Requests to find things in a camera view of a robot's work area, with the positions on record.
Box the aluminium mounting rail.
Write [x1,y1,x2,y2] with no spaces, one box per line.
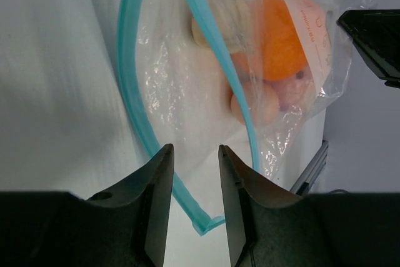
[290,140,329,196]

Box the zip top bag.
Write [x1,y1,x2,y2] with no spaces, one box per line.
[117,0,379,235]

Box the peach fake egg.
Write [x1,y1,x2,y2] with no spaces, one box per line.
[243,83,280,127]

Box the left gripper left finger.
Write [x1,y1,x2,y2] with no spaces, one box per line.
[1,144,174,266]

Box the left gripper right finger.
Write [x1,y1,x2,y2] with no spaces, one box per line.
[219,145,399,266]

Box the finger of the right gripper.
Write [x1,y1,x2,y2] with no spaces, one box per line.
[337,9,399,88]

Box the orange fake fruit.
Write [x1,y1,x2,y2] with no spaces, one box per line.
[231,0,308,81]

